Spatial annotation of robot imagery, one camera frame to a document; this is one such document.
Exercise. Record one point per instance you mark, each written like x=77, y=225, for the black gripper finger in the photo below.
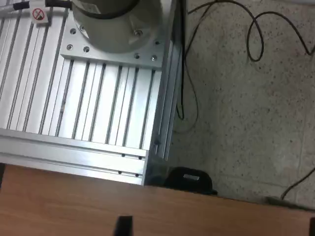
x=123, y=227
x=312, y=227

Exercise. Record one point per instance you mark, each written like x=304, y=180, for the silver blue-capped robot arm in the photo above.
x=110, y=29

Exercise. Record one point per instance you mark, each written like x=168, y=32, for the aluminium profile robot stand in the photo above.
x=73, y=98

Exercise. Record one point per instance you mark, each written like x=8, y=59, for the aluminium base mounting plate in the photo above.
x=110, y=57

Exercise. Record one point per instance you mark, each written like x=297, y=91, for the white warning sticker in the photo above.
x=39, y=15

